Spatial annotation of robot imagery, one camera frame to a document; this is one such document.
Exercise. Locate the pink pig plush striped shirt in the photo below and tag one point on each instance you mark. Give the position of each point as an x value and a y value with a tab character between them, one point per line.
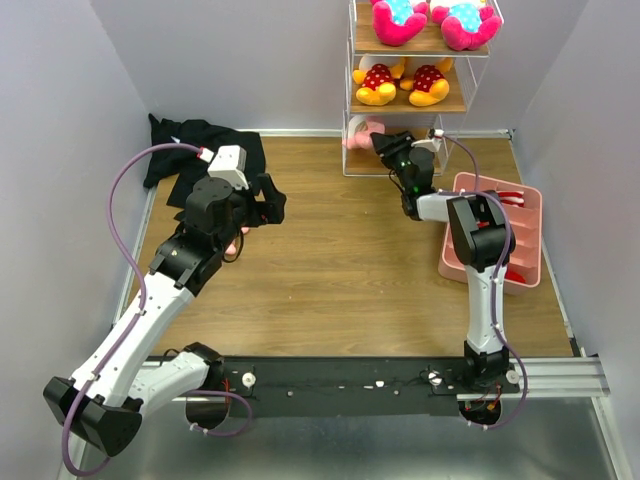
359	130

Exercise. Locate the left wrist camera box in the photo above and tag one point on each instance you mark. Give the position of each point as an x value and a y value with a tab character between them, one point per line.
229	164

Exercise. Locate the small yellow plush toy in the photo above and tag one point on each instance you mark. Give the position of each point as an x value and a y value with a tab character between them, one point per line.
375	78

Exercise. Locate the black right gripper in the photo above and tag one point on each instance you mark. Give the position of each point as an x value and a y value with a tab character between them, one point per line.
393	147

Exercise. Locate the red sock lower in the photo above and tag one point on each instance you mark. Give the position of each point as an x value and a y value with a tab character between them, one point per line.
513	276

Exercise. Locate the large yellow plush toy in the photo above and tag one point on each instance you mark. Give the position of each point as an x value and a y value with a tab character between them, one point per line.
425	81

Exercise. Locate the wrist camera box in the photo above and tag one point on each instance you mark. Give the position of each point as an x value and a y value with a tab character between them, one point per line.
229	164
432	140

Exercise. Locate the white plush blue dress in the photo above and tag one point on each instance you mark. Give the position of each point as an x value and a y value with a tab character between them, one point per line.
396	22
465	24

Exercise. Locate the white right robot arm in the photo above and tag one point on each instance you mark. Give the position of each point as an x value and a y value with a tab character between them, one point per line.
483	240

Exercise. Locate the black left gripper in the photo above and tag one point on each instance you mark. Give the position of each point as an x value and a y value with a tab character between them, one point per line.
271	210

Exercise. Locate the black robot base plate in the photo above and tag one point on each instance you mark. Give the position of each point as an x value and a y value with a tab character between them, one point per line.
352	386

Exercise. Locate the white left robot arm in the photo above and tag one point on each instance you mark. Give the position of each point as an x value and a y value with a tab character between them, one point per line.
105	400

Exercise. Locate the white plush blue dress back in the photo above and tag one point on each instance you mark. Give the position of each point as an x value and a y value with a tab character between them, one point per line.
465	24

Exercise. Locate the red white striped sock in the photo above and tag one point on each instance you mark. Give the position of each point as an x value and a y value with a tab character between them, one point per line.
511	197

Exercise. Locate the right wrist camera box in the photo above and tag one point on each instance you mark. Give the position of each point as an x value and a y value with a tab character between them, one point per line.
432	140

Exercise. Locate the white plush blue dress front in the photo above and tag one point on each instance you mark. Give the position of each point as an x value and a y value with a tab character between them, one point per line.
396	22

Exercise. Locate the pink divided organizer tray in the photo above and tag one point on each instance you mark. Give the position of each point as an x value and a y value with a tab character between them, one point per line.
527	226

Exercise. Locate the white wire wooden shelf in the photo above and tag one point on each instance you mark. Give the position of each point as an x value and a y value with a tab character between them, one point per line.
449	115

